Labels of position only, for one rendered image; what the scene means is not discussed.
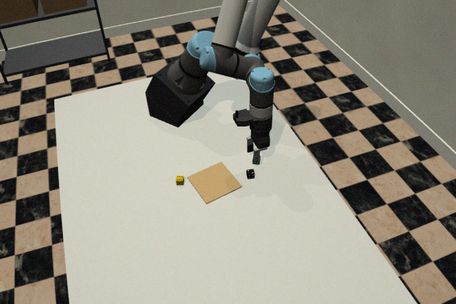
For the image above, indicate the black die with white pips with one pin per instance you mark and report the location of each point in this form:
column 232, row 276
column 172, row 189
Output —
column 250, row 174

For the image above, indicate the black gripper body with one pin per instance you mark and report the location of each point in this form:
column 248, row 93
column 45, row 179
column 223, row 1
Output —
column 259, row 121

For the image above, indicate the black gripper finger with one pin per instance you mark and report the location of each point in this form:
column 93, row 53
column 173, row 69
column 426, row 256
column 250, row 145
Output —
column 249, row 144
column 256, row 156

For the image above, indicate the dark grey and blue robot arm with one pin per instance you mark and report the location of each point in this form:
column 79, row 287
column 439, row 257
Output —
column 233, row 52

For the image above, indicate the tan square mat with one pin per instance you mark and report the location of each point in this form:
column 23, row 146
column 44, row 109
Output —
column 214, row 182

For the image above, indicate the yellow die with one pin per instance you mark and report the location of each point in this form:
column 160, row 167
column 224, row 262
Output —
column 179, row 180

